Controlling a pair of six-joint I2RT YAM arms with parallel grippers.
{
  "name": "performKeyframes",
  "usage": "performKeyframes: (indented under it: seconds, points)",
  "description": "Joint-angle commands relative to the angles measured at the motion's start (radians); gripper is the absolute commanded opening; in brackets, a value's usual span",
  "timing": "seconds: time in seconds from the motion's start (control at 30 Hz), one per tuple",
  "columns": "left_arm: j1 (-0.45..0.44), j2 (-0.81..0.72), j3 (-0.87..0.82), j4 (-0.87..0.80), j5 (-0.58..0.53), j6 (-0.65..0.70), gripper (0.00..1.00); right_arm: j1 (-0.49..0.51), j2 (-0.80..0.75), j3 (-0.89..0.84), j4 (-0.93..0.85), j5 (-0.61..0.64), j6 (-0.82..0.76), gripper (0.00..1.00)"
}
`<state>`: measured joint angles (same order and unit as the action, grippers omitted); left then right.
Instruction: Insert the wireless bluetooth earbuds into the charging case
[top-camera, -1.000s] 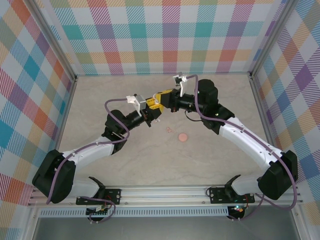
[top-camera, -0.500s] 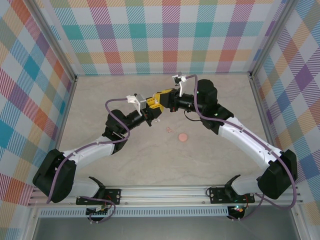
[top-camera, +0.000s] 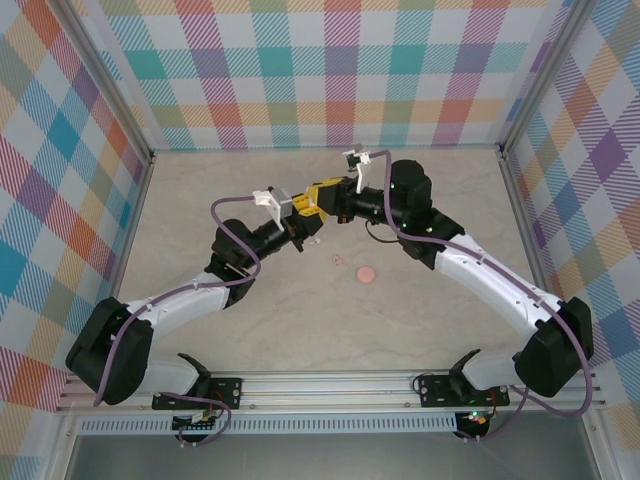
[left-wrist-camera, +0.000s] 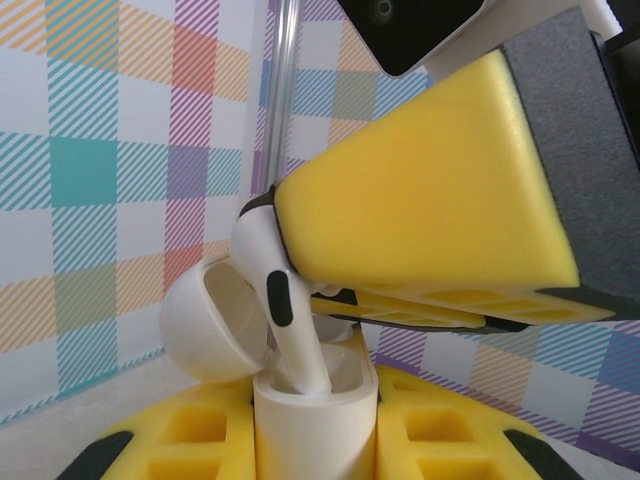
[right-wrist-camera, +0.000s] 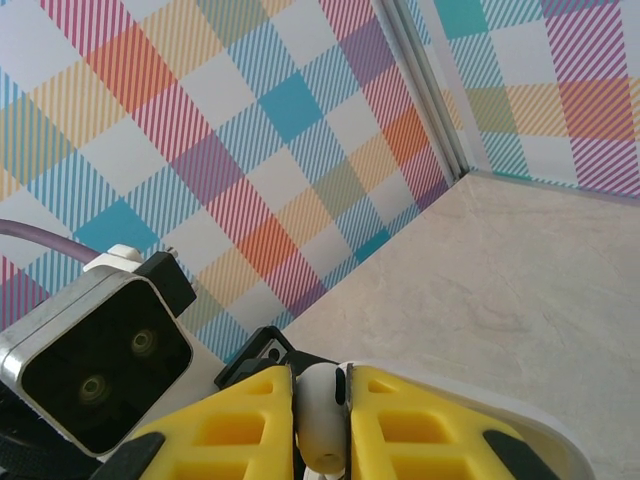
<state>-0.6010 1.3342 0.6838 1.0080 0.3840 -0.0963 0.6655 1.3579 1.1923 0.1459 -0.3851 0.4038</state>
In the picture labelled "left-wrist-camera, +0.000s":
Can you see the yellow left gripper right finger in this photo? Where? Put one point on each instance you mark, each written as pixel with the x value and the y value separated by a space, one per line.
pixel 450 450

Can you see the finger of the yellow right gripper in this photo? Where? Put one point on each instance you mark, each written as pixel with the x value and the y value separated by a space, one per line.
pixel 425 307
pixel 425 200

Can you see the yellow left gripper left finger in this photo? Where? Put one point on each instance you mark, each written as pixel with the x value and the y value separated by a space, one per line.
pixel 150 450

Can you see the white earbud charging case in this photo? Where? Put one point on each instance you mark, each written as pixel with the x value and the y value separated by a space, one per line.
pixel 310 440

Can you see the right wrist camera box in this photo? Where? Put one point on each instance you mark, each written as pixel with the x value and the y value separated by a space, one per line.
pixel 400 35

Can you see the aluminium frame post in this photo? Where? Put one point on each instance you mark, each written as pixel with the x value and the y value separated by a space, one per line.
pixel 280 100

